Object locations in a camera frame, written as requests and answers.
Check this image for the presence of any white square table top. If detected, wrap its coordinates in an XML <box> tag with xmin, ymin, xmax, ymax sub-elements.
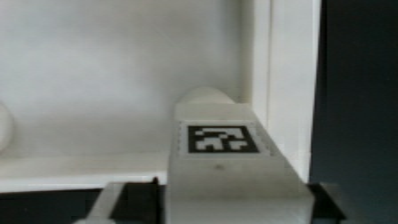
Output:
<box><xmin>0</xmin><ymin>0</ymin><xmax>324</xmax><ymax>192</ymax></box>

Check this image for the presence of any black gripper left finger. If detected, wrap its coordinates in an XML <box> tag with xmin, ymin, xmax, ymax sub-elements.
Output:
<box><xmin>74</xmin><ymin>178</ymin><xmax>168</xmax><ymax>224</ymax></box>

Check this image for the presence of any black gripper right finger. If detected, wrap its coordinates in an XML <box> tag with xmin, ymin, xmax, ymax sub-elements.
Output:
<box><xmin>308</xmin><ymin>183</ymin><xmax>347</xmax><ymax>224</ymax></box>

